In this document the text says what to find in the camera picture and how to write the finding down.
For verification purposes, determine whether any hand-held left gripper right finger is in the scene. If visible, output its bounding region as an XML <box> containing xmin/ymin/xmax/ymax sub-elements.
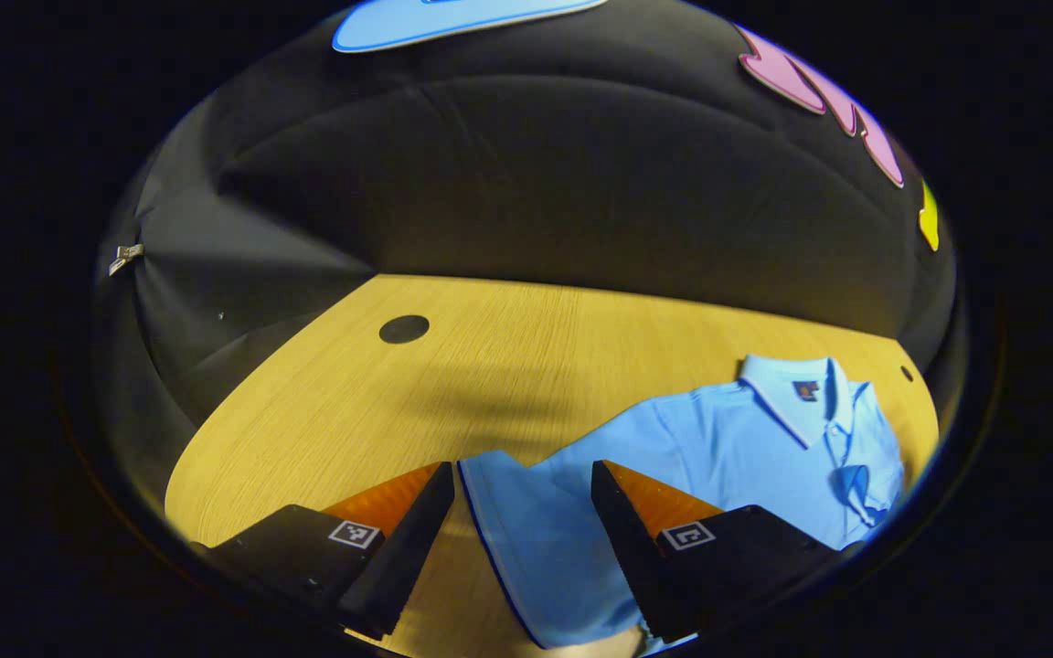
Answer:
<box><xmin>590</xmin><ymin>460</ymin><xmax>866</xmax><ymax>645</ymax></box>

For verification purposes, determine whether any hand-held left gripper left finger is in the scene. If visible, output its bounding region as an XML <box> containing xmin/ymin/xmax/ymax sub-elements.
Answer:
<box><xmin>188</xmin><ymin>462</ymin><xmax>456</xmax><ymax>641</ymax></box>

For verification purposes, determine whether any black backdrop cloth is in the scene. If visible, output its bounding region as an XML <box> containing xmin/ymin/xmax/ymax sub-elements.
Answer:
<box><xmin>92</xmin><ymin>0</ymin><xmax>959</xmax><ymax>513</ymax></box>

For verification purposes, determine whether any light blue T-shirt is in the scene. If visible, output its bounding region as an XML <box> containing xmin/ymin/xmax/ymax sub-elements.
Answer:
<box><xmin>458</xmin><ymin>354</ymin><xmax>905</xmax><ymax>652</ymax></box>

